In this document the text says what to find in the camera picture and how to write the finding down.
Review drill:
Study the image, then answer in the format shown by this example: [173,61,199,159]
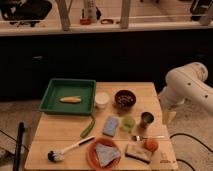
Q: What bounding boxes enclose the black office chair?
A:
[0,0,52,27]

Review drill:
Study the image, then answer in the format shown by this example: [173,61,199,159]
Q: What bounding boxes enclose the wooden folding table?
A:
[24,82,178,171]

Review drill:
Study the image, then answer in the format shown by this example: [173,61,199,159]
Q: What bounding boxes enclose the metal spoon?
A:
[131,135,164,141]

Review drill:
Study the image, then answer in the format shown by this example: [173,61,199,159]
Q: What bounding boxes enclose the white cup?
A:
[95,92,109,109]

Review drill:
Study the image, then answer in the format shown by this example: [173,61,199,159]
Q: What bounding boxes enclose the black floor cable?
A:
[169,132,213,171]

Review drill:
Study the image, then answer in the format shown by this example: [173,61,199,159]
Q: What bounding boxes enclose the brown sponge block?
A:
[125,144,152,164]

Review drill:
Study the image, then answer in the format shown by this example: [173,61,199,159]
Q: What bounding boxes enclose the white dish brush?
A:
[47,136,95,163]

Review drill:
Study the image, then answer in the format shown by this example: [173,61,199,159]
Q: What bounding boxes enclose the metal cup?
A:
[140,112,154,129]

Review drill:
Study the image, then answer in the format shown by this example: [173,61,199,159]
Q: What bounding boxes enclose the black pole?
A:
[13,122,25,171]

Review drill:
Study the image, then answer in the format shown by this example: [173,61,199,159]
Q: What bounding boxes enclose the orange fruit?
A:
[144,138,159,152]

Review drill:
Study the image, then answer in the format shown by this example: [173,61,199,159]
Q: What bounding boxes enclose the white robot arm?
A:
[159,62,213,124]

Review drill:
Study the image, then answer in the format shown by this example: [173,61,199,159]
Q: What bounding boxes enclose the small green cup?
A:
[121,116,135,132]

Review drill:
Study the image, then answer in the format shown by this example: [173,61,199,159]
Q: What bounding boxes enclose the green plastic tray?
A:
[39,78,96,116]

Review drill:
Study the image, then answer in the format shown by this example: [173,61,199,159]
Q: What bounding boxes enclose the dark brown bowl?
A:
[114,90,136,109]

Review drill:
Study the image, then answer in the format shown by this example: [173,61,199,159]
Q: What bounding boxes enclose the blue grey cloth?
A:
[95,143,120,167]

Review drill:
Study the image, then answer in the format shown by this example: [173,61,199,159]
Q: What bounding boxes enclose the orange plate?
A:
[86,137,121,171]

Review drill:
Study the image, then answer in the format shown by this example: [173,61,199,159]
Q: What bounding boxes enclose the green cucumber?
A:
[80,116,96,138]

